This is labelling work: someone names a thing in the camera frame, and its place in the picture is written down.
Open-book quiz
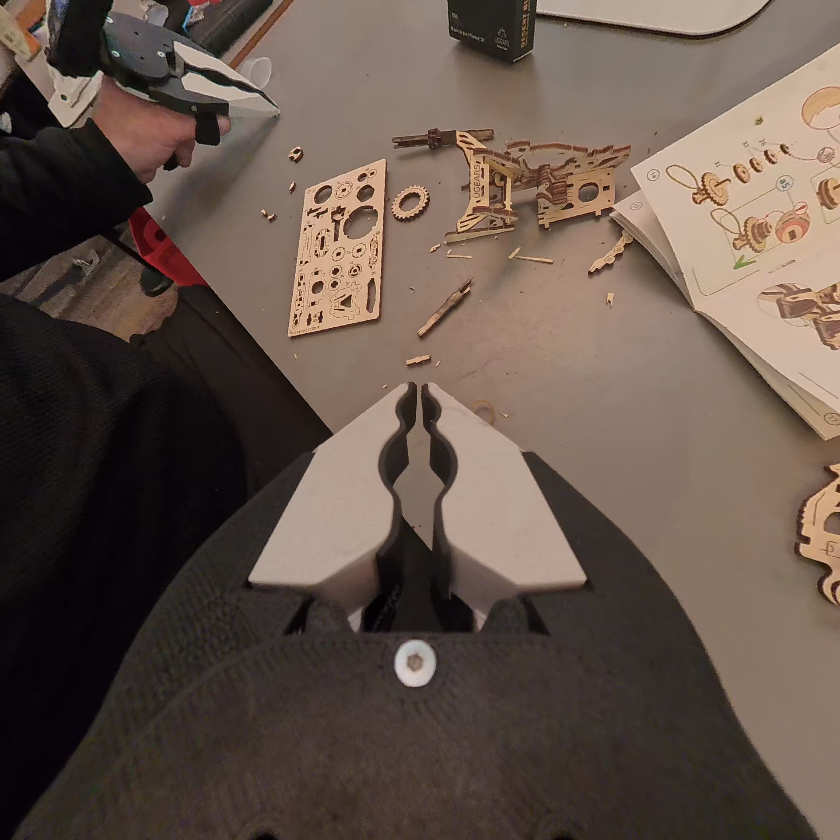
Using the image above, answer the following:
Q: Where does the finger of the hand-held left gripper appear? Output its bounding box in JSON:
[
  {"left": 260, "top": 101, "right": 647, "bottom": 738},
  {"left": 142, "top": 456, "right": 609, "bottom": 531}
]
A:
[
  {"left": 174, "top": 39, "right": 278, "bottom": 111},
  {"left": 180, "top": 69, "right": 282, "bottom": 121}
]

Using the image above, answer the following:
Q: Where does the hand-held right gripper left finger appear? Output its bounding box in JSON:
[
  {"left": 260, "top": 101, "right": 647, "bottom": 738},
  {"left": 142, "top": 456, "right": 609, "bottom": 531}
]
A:
[{"left": 248, "top": 382, "right": 421, "bottom": 634}]

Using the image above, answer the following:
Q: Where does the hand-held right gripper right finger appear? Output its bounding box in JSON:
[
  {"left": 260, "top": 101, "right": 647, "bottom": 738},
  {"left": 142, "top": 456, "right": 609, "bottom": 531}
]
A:
[{"left": 421, "top": 382, "right": 588, "bottom": 634}]

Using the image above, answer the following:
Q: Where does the wooden parts sheet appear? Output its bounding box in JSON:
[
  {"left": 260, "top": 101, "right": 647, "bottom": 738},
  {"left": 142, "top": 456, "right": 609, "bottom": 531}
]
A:
[{"left": 286, "top": 158, "right": 389, "bottom": 340}]

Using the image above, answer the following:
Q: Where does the white instruction booklet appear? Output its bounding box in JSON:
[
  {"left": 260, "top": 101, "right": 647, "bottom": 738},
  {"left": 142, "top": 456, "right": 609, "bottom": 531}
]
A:
[{"left": 609, "top": 42, "right": 840, "bottom": 441}]

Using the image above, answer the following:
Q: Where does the person's left forearm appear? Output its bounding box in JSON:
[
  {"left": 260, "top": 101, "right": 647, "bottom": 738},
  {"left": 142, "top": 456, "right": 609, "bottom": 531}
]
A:
[{"left": 0, "top": 117, "right": 154, "bottom": 281}]

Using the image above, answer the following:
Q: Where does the person's left hand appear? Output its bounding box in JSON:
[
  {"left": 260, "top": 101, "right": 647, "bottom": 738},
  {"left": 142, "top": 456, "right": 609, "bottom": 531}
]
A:
[{"left": 92, "top": 77, "right": 232, "bottom": 183}]

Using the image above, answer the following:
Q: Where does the red plastic crate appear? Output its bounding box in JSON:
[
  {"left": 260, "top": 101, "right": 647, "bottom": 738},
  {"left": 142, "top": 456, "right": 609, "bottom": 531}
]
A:
[{"left": 127, "top": 208, "right": 210, "bottom": 288}]

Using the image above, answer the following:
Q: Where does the dark wooden axle shaft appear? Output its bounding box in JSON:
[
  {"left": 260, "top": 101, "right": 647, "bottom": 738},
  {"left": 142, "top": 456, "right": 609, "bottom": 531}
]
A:
[{"left": 392, "top": 127, "right": 495, "bottom": 154}]

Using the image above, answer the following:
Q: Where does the black metal table leg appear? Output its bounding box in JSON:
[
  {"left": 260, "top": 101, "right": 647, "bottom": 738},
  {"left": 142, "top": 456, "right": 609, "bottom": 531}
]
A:
[{"left": 98, "top": 226, "right": 175, "bottom": 297}]

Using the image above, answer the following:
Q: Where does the forked wooden rod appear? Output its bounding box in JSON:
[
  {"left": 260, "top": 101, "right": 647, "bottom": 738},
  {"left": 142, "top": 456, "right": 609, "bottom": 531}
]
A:
[{"left": 416, "top": 277, "right": 477, "bottom": 340}]

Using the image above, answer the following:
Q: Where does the toothed wooden strip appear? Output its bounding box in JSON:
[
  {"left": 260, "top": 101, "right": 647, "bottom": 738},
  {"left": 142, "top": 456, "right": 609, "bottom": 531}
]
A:
[{"left": 587, "top": 230, "right": 636, "bottom": 276}]

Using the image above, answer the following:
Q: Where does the wooden chassis assembly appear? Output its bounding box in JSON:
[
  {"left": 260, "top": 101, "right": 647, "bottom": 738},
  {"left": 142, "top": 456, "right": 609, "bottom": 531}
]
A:
[{"left": 793, "top": 462, "right": 840, "bottom": 609}]

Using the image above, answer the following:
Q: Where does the clear plastic ring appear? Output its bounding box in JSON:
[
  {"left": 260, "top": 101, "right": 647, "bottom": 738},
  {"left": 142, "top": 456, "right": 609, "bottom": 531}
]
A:
[{"left": 232, "top": 55, "right": 274, "bottom": 90}]

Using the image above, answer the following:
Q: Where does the wooden gear ring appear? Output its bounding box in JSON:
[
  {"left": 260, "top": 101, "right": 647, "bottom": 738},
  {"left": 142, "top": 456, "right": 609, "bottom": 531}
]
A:
[{"left": 390, "top": 183, "right": 431, "bottom": 223}]

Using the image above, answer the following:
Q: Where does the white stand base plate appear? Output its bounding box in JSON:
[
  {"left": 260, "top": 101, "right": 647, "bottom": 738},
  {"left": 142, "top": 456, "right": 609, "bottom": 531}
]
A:
[{"left": 536, "top": 0, "right": 776, "bottom": 38}]

